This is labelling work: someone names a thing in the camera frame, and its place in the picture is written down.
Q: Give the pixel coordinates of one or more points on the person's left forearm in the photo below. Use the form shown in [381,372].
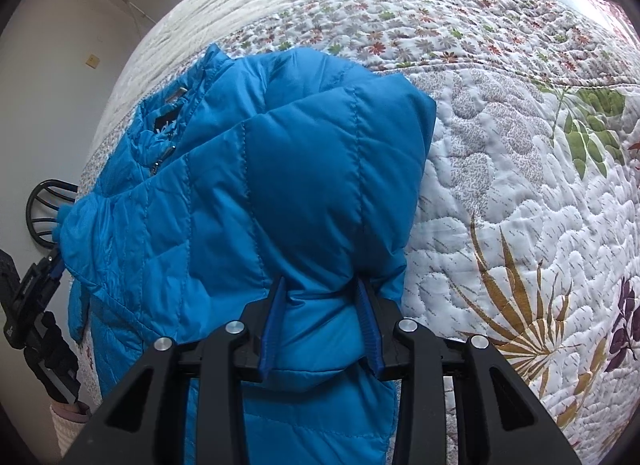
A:
[67,420]

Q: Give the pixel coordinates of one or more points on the floral quilted bedspread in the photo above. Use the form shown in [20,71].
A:
[500,145]

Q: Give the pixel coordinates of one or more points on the person's left hand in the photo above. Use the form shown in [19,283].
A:
[50,360]

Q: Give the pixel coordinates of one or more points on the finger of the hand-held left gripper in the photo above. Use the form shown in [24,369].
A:
[54,267]

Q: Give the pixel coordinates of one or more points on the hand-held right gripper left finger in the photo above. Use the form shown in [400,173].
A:
[270,325]

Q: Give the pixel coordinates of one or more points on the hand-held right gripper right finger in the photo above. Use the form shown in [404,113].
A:
[369,330]

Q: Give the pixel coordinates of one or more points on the yellow wall tag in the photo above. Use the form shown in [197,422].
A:
[91,61]

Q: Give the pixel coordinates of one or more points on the blue puffer jacket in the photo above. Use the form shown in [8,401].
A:
[280,185]

